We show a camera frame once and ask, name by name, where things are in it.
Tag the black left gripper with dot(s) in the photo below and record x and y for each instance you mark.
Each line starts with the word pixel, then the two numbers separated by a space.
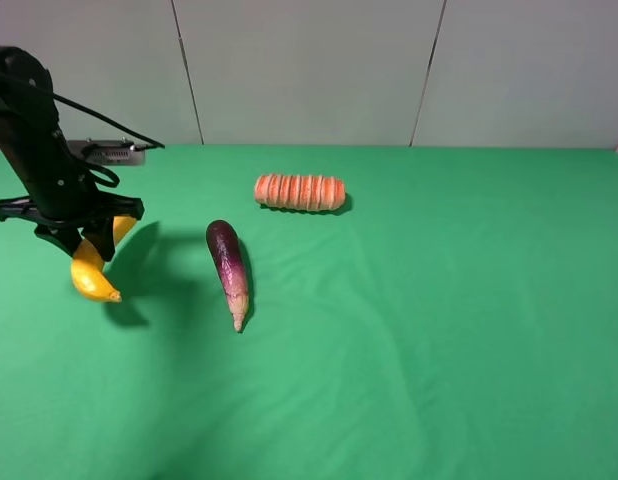
pixel 62 214

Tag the yellow banana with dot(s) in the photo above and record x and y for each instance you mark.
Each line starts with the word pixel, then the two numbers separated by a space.
pixel 87 275

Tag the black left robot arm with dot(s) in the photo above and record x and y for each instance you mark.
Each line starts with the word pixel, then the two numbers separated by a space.
pixel 69 189

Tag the purple eggplant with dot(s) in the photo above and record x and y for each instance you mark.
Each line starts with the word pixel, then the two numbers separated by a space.
pixel 224 246

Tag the orange ridged bread roll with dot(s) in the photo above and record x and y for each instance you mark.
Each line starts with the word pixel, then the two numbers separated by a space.
pixel 310 193

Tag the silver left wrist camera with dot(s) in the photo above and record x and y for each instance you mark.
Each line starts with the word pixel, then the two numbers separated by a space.
pixel 108 152

